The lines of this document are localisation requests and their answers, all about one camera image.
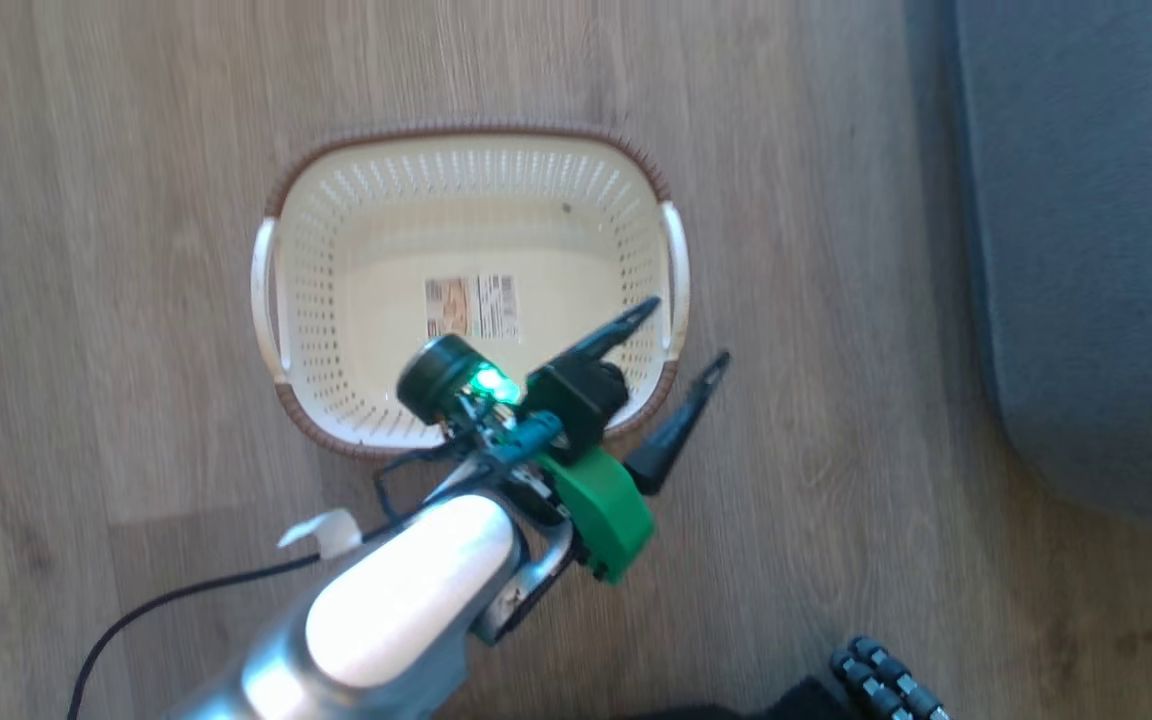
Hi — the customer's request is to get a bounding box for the white tape cable tag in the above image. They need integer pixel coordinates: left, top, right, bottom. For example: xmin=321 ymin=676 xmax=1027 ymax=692
xmin=277 ymin=507 xmax=365 ymax=560

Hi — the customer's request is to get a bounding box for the printed paper basket label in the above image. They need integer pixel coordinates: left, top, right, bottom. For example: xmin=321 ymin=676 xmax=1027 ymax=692
xmin=423 ymin=274 xmax=523 ymax=344

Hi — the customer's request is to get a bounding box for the grey fabric sofa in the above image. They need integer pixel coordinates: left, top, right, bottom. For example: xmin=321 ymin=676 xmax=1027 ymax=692
xmin=950 ymin=0 xmax=1152 ymax=538

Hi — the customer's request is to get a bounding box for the white perforated plastic laundry basket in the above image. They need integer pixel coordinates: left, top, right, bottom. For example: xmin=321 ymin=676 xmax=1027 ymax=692
xmin=250 ymin=124 xmax=693 ymax=462

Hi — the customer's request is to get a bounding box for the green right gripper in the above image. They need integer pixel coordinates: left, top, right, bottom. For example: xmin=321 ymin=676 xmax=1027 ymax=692
xmin=534 ymin=296 xmax=733 ymax=587

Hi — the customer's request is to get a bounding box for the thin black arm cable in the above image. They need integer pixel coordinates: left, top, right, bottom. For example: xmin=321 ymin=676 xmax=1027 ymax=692
xmin=66 ymin=446 xmax=467 ymax=720

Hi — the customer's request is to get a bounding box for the black grey roller wheel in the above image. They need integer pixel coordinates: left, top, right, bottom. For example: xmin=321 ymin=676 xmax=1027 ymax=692
xmin=828 ymin=634 xmax=953 ymax=720

